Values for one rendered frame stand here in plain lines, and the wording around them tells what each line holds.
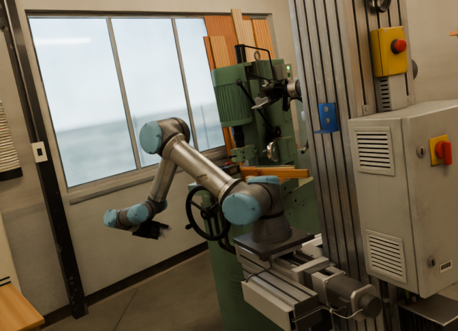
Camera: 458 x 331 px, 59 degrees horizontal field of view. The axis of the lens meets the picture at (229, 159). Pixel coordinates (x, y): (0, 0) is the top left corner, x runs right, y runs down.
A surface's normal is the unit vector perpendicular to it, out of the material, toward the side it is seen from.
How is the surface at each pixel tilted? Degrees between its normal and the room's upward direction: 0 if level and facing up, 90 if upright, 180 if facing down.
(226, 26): 88
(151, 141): 85
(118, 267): 90
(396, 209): 90
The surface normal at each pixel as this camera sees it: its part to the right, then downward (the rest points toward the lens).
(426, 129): 0.45, 0.06
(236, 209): -0.42, 0.29
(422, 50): -0.73, 0.22
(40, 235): 0.66, 0.00
